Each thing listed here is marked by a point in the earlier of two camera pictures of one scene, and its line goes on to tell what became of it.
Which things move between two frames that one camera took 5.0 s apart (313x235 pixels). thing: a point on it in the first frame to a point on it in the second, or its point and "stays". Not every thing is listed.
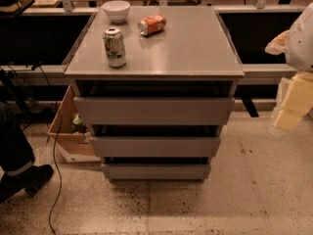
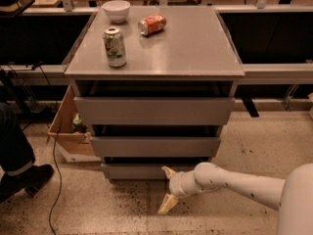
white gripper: [300, 46] to [176, 183]
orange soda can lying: [151, 24] stays
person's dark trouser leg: [16, 153] stays
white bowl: [116, 10] stays
